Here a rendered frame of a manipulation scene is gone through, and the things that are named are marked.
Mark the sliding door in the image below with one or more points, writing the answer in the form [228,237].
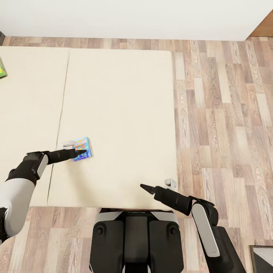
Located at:
[265,28]

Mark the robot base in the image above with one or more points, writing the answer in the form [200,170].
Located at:
[136,239]

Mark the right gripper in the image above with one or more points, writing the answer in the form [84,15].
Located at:
[164,195]

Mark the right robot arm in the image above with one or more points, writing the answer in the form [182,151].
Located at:
[220,254]

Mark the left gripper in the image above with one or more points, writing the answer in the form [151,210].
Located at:
[69,154]

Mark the bed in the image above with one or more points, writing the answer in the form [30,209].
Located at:
[122,100]

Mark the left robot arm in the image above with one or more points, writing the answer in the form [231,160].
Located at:
[16,192]

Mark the desk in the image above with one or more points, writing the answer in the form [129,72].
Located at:
[262,258]

